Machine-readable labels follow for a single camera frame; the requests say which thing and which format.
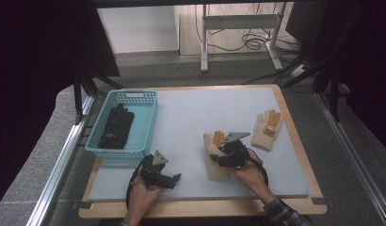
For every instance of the person's left hand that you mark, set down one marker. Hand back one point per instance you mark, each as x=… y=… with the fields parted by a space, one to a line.
x=141 y=196

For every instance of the white metal desk frame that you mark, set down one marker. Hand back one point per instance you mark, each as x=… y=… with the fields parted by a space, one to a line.
x=238 y=22

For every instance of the aluminium rail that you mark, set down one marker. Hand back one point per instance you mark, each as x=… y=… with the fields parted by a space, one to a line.
x=62 y=157
x=354 y=157

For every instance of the white panel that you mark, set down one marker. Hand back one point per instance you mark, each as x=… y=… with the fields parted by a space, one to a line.
x=137 y=28

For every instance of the dark curtain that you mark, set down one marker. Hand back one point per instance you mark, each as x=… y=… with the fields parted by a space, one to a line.
x=31 y=78
x=376 y=62

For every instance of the black glove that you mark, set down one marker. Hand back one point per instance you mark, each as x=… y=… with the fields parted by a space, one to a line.
x=117 y=125

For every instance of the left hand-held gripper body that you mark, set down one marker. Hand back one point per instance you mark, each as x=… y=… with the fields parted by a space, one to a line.
x=153 y=174

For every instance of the black tripod legs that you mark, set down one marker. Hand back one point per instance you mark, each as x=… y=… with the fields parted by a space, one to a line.
x=84 y=84

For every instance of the white power strip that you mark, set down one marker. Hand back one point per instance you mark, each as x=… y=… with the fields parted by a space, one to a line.
x=297 y=70

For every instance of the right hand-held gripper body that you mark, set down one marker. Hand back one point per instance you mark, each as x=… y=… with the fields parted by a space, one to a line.
x=236 y=153

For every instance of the light blue plastic basket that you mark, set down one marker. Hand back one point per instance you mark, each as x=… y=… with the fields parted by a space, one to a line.
x=144 y=125

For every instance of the black metal stand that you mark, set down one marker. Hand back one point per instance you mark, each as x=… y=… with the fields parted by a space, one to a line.
x=332 y=62

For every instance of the pale blue table mat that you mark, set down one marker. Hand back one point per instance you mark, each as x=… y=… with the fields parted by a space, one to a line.
x=188 y=119

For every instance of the beige glove with orange fingers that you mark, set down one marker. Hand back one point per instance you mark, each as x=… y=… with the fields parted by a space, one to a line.
x=263 y=135
x=217 y=171

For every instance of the person's right hand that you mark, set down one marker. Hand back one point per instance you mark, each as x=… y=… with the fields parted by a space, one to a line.
x=252 y=177

